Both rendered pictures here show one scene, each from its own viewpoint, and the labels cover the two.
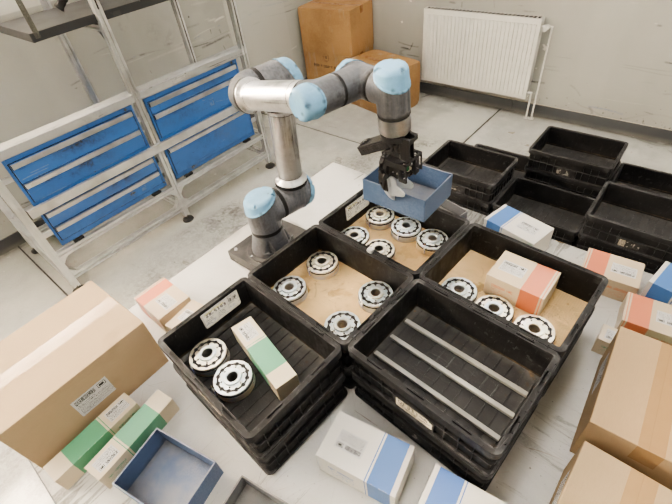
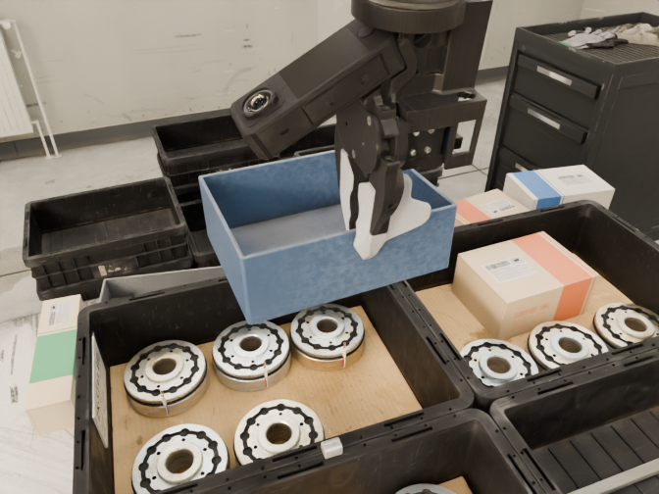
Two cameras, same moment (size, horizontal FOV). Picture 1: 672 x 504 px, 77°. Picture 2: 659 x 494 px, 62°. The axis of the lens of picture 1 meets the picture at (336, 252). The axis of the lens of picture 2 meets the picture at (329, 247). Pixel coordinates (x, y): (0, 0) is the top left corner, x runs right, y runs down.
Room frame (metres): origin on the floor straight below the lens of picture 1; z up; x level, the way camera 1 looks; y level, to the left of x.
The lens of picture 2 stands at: (0.80, 0.18, 1.39)
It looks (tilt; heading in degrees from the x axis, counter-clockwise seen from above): 36 degrees down; 292
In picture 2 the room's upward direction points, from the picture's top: straight up
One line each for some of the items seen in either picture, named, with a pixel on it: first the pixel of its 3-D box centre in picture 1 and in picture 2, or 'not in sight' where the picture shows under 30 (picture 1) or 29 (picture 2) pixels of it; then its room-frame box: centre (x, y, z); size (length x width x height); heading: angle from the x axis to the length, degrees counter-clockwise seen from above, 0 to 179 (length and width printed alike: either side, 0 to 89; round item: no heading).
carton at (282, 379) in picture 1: (264, 356); not in sight; (0.64, 0.22, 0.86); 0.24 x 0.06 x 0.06; 32
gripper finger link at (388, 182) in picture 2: (386, 175); (379, 179); (0.90, -0.15, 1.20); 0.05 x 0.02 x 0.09; 133
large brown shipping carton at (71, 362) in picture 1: (69, 366); not in sight; (0.74, 0.81, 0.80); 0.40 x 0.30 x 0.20; 137
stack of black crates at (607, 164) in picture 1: (566, 182); (222, 188); (1.85, -1.32, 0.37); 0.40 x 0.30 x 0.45; 45
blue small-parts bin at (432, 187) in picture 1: (406, 186); (322, 221); (0.97, -0.22, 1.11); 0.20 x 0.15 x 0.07; 46
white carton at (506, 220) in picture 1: (516, 232); not in sight; (1.10, -0.66, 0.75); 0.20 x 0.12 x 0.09; 33
